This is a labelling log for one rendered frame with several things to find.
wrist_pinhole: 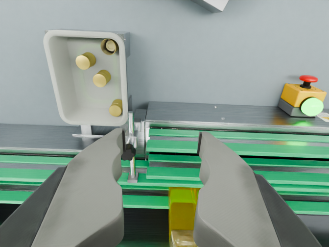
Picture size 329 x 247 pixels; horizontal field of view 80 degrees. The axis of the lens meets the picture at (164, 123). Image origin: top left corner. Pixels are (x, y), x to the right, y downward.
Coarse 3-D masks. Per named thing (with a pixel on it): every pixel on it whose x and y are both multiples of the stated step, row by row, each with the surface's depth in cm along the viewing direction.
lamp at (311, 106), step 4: (304, 100) 49; (308, 100) 48; (312, 100) 48; (316, 100) 47; (320, 100) 48; (300, 104) 50; (304, 104) 49; (308, 104) 48; (312, 104) 47; (316, 104) 47; (320, 104) 47; (300, 108) 50; (304, 108) 49; (308, 108) 48; (312, 108) 48; (316, 108) 47; (320, 108) 48; (304, 112) 49; (308, 112) 48; (312, 112) 48; (316, 112) 48
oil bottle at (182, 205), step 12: (168, 192) 48; (180, 192) 44; (192, 192) 44; (168, 204) 46; (180, 204) 41; (192, 204) 41; (168, 216) 43; (180, 216) 38; (192, 216) 38; (180, 228) 36; (192, 228) 36; (180, 240) 34; (192, 240) 35
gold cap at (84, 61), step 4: (88, 52) 49; (80, 56) 46; (84, 56) 46; (88, 56) 47; (92, 56) 49; (76, 60) 47; (80, 60) 47; (84, 60) 47; (88, 60) 47; (92, 60) 48; (76, 64) 47; (80, 64) 47; (84, 64) 47; (88, 64) 47; (92, 64) 49; (80, 68) 47; (84, 68) 47; (88, 68) 48
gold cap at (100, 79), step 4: (100, 72) 50; (104, 72) 50; (108, 72) 52; (96, 76) 48; (100, 76) 48; (104, 76) 48; (108, 76) 51; (96, 80) 49; (100, 80) 49; (104, 80) 49; (108, 80) 51; (96, 84) 49; (100, 84) 49; (104, 84) 49
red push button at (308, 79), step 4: (300, 76) 51; (304, 76) 50; (308, 76) 50; (312, 76) 50; (304, 80) 50; (308, 80) 49; (312, 80) 49; (316, 80) 49; (304, 84) 51; (308, 84) 50
